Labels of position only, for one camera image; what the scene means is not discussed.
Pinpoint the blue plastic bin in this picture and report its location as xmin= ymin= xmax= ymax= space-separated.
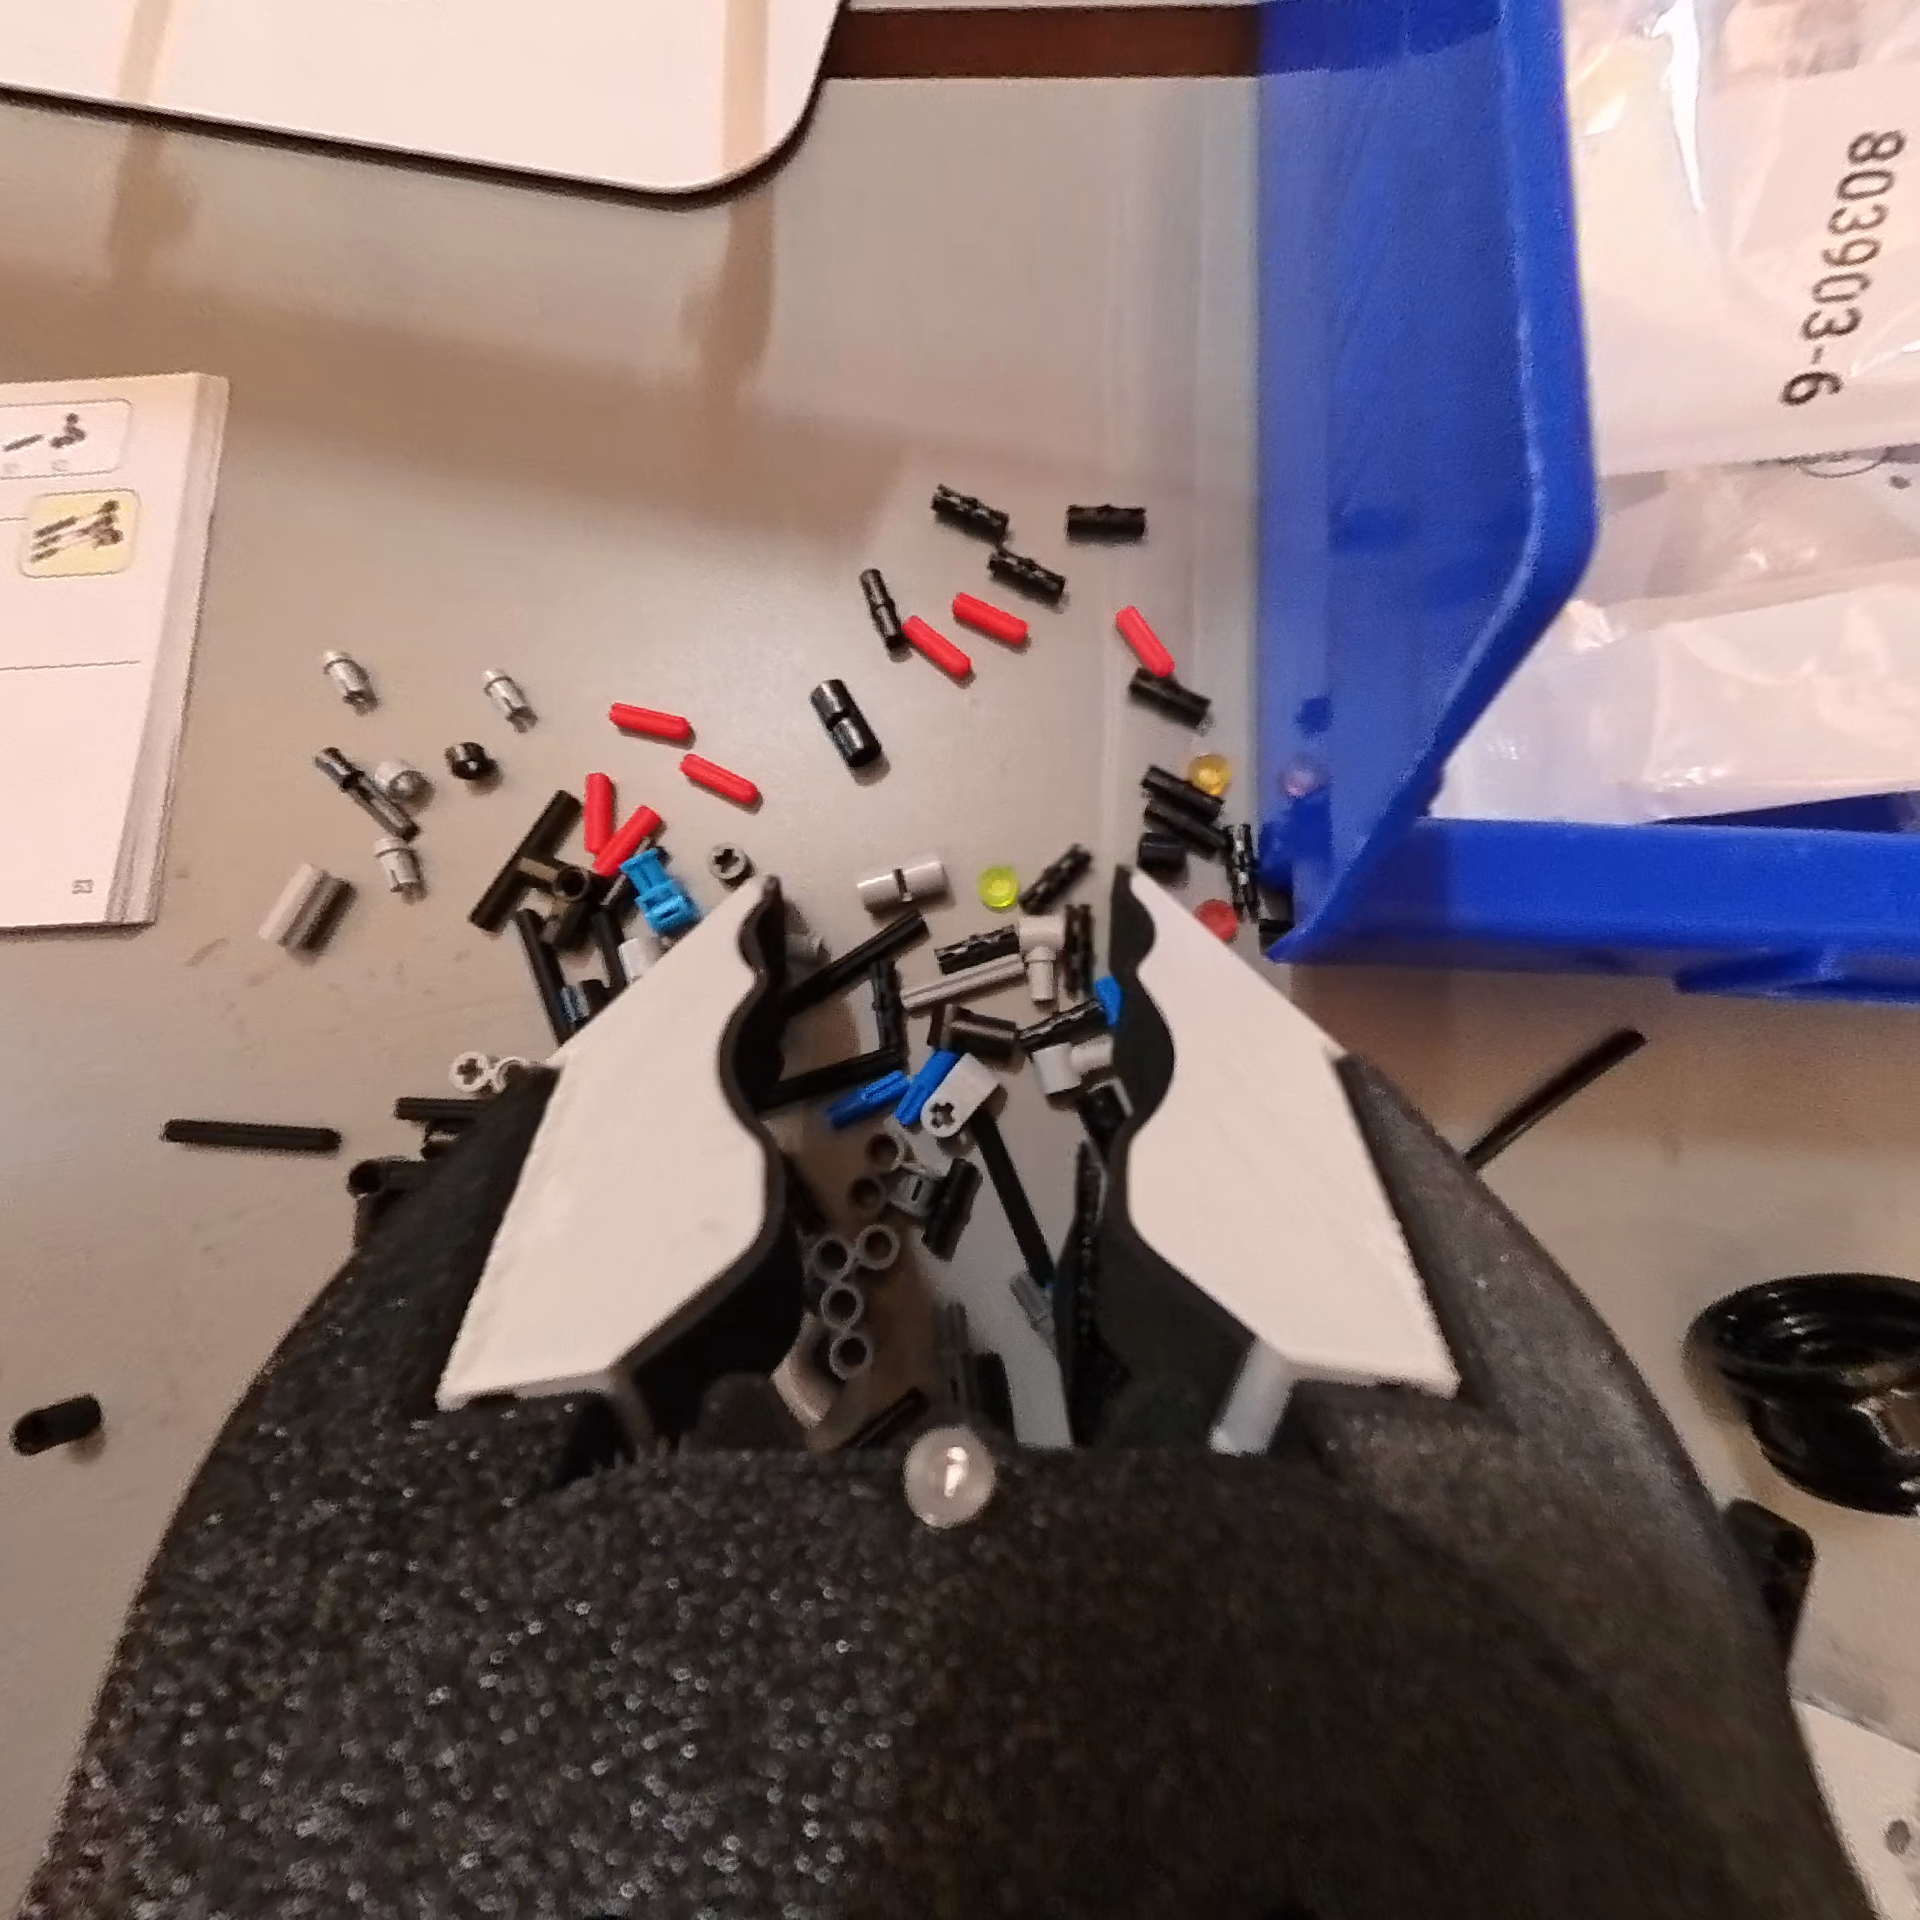
xmin=1254 ymin=0 xmax=1920 ymax=998

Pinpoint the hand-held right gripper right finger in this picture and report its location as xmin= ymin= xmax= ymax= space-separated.
xmin=1099 ymin=861 xmax=1465 ymax=1455

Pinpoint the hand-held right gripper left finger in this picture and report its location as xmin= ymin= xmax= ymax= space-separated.
xmin=434 ymin=878 xmax=790 ymax=1412

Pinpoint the black toy wheel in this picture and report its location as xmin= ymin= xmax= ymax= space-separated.
xmin=1681 ymin=1275 xmax=1920 ymax=1502

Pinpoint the grey desk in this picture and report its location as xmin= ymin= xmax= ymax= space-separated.
xmin=0 ymin=60 xmax=1920 ymax=1920

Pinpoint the pile of small brick parts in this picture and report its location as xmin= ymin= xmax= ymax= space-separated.
xmin=159 ymin=479 xmax=1920 ymax=1884

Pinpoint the clear plastic bags bundle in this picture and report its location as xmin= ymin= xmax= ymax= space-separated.
xmin=1441 ymin=0 xmax=1920 ymax=828

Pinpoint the instruction booklet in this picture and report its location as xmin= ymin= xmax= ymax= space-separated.
xmin=0 ymin=373 xmax=232 ymax=933

